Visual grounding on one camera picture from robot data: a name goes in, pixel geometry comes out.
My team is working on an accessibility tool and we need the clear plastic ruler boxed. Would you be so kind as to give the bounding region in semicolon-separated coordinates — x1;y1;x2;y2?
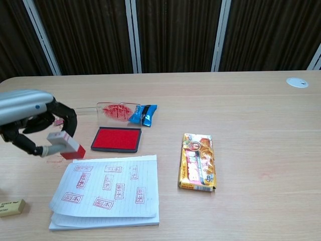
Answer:
75;106;98;116

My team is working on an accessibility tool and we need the white cable grommet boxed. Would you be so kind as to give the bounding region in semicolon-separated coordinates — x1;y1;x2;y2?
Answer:
286;77;309;88

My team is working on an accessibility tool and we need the blue snack packet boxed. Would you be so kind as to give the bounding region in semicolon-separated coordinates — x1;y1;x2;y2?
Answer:
127;104;158;128

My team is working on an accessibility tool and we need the white and red stamp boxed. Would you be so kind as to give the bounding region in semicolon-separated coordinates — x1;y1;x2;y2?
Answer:
47;130;86;160

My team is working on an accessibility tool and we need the small rectangular eraser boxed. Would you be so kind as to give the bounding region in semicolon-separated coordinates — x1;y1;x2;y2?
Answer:
0;199;26;218

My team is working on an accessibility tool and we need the black curtain panel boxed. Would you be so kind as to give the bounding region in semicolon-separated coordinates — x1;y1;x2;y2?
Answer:
219;0;321;72
0;0;55;82
136;0;223;74
34;0;133;75

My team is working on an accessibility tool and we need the lined white notepad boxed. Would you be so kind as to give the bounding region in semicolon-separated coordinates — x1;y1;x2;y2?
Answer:
48;154;161;231

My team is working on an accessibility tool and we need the grey partition frame post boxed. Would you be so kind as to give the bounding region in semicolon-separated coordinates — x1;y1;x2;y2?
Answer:
211;0;232;72
22;0;62;76
124;0;142;74
307;42;321;71

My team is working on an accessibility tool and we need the red ink pad case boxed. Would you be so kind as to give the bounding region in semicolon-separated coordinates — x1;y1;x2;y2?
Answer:
90;101;143;153

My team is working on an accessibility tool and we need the yellow snack box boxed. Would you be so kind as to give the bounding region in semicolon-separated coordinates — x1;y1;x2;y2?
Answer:
178;133;218;193

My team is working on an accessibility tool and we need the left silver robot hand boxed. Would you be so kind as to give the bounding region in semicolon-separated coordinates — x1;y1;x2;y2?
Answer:
0;89;78;158

